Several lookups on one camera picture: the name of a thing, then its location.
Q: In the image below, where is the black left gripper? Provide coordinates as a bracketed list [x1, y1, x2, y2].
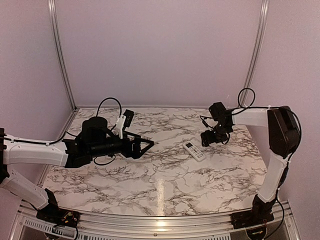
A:
[88, 130, 154, 159]

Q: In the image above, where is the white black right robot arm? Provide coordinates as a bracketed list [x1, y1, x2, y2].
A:
[200, 102, 302, 224]

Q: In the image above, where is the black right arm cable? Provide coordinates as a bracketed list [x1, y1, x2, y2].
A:
[199, 87, 303, 163]

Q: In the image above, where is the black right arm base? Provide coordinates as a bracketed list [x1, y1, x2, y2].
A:
[230, 195, 276, 229]

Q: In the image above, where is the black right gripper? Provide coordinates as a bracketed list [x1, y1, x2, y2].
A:
[200, 122, 232, 147]

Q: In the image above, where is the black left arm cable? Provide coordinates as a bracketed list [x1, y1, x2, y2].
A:
[0, 97, 123, 166]

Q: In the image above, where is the left aluminium frame post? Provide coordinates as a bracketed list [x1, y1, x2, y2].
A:
[47, 0, 77, 111]

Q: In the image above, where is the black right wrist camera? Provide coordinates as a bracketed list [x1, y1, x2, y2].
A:
[200, 115, 209, 128]

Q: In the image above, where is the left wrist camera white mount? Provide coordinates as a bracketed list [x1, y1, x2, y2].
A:
[114, 109, 135, 139]

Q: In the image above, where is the right aluminium frame post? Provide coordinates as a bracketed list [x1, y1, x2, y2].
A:
[242, 0, 270, 106]

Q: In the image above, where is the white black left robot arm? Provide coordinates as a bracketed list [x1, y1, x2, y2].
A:
[0, 115, 154, 223]

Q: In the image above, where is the white air conditioner remote control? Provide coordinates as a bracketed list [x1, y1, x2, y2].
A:
[182, 141, 206, 162]

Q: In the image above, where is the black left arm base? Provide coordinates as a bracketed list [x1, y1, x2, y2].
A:
[36, 188, 80, 228]

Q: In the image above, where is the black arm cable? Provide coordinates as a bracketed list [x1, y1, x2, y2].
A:
[0, 97, 123, 166]
[199, 87, 303, 163]

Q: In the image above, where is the aluminium frame post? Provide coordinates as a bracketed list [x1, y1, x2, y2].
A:
[242, 0, 270, 106]
[47, 0, 77, 111]

